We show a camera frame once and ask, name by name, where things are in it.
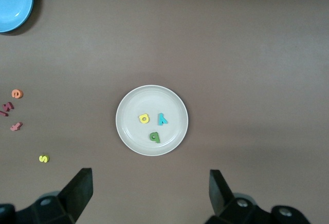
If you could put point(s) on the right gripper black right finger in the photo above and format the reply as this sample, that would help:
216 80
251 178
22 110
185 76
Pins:
221 198

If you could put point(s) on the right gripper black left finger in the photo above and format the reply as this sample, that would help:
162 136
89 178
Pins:
74 198

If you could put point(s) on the green foam letter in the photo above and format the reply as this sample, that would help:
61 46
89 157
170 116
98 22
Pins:
158 138

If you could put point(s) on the teal foam letter y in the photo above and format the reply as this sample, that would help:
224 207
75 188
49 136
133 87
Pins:
162 121

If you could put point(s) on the yellow foam letter a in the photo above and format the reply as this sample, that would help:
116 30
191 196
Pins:
147 120

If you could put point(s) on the yellow foam letter s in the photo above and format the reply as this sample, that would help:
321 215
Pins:
44 158

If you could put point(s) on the pink foam letter f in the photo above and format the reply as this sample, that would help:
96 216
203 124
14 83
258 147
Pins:
17 126

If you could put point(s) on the beige round plate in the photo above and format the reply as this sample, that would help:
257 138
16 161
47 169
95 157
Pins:
169 105

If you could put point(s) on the dark red foam letter k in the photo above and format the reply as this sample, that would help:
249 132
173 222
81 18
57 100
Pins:
9 106

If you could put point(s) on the orange foam letter e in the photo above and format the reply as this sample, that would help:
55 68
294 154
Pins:
20 95

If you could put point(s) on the blue round plate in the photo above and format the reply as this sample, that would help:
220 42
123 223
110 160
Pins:
13 3

